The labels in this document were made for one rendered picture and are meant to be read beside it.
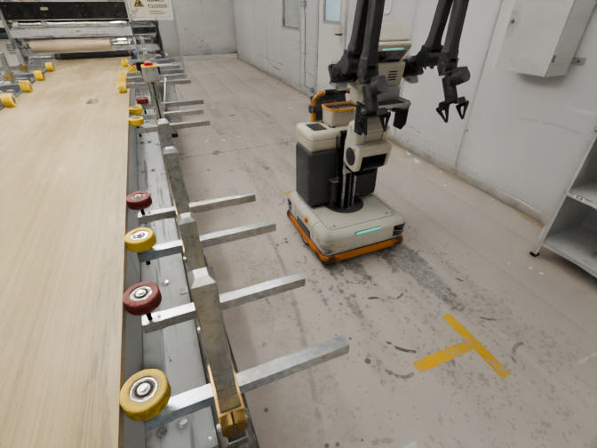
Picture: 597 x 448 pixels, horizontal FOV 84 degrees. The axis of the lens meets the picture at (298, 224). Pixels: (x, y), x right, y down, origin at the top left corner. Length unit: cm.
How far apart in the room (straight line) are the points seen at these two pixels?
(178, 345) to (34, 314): 38
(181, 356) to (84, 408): 41
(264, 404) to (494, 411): 100
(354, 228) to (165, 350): 139
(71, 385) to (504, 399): 167
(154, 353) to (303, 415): 77
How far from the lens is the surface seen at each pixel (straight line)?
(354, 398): 169
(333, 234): 207
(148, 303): 85
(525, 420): 190
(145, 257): 110
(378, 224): 222
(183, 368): 106
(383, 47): 177
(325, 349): 79
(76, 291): 96
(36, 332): 91
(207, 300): 49
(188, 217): 70
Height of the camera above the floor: 147
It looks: 34 degrees down
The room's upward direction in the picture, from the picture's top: straight up
